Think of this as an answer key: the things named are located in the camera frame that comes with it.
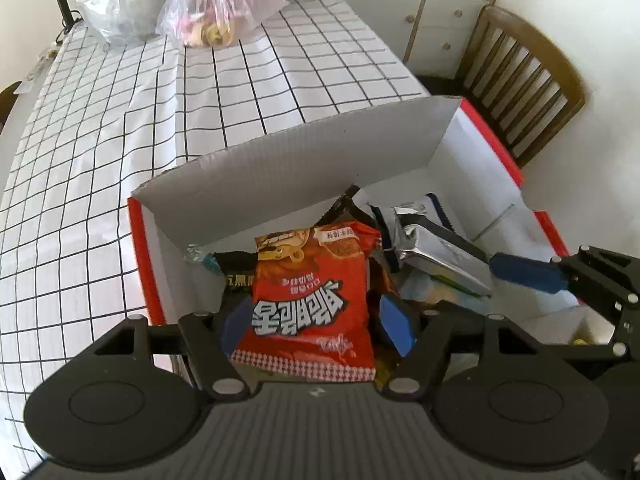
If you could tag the black snack packet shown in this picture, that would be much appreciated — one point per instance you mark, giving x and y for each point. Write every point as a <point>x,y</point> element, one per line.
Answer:
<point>237,265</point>

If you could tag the pale blue snack packet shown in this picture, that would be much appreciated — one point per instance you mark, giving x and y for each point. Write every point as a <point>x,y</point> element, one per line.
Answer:
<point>430,295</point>

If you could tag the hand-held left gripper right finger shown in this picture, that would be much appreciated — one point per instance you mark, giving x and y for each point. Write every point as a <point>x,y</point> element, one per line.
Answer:
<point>397,325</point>

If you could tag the red cardboard box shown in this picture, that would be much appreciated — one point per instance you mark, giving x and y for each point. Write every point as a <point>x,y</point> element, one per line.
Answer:
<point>300,170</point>

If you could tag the wooden slat-back chair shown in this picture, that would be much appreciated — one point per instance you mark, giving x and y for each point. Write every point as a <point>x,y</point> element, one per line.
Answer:
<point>525,75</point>

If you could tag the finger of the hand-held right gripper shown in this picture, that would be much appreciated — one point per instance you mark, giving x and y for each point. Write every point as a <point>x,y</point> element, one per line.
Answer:
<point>627,332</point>
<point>525,272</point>

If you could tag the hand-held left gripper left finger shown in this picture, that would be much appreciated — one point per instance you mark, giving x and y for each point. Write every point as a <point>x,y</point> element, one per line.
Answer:
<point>237,327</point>

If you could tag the brown chip bag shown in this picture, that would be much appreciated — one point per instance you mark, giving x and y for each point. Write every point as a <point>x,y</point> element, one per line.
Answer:
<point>340,207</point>

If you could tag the silver and black snack pack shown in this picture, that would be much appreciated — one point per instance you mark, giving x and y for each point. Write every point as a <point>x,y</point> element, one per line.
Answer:
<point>440,260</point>

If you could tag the small clear wrapper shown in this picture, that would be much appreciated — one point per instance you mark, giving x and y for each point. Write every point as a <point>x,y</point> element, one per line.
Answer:
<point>41,65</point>

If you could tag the red snack bag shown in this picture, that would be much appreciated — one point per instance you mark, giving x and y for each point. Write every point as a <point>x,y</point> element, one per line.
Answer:
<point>305,300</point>

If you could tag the pink plastic bag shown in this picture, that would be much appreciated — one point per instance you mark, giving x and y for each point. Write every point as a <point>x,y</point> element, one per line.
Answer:
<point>225,5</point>

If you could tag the teal candy wrapper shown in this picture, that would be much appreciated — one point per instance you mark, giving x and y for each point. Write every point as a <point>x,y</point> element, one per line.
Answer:
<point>202,259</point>

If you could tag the white wooden cabinet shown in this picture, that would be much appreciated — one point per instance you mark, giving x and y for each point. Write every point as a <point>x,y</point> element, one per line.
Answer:
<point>380,15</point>

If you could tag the clear plastic bag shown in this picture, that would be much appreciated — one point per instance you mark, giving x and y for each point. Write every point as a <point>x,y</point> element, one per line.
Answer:
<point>115,10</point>

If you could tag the white checkered tablecloth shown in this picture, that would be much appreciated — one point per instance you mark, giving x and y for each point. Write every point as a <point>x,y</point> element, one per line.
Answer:
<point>100,160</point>

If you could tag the yellow snack packet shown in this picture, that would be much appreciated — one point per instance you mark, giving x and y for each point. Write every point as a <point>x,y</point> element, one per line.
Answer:
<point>385,370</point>

